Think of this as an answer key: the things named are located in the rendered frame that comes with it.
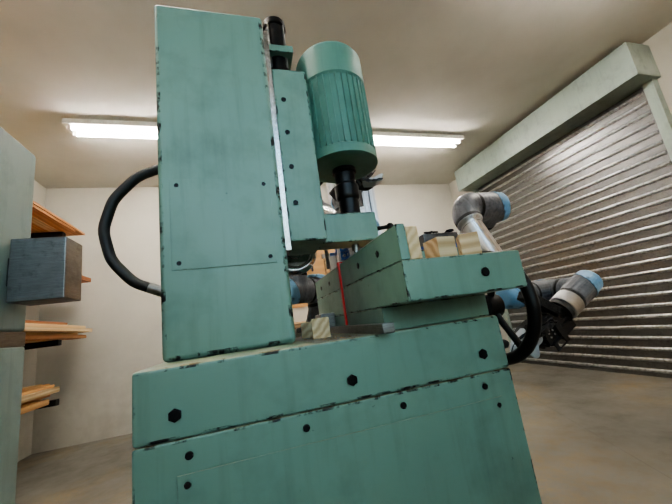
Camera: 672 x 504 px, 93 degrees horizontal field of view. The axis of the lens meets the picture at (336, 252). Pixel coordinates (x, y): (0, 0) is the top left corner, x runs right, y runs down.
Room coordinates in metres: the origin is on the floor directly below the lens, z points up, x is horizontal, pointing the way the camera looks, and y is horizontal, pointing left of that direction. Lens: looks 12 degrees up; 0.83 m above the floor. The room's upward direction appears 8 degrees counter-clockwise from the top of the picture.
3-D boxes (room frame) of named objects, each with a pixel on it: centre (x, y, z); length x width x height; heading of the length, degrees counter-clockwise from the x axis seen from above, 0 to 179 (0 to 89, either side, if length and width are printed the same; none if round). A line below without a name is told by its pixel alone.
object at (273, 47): (0.71, 0.09, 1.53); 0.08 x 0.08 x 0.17; 17
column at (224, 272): (0.67, 0.23, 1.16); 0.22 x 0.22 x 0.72; 17
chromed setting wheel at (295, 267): (0.83, 0.11, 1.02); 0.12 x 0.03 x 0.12; 107
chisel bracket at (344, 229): (0.75, -0.03, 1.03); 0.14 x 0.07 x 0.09; 107
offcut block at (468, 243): (0.56, -0.24, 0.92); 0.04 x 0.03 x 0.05; 168
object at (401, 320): (0.77, -0.11, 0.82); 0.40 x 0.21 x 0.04; 17
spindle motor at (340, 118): (0.75, -0.05, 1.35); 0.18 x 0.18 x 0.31
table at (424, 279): (0.78, -0.15, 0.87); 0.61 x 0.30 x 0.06; 17
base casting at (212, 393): (0.72, 0.07, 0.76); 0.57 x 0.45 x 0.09; 107
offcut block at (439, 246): (0.52, -0.17, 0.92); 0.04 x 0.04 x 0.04; 19
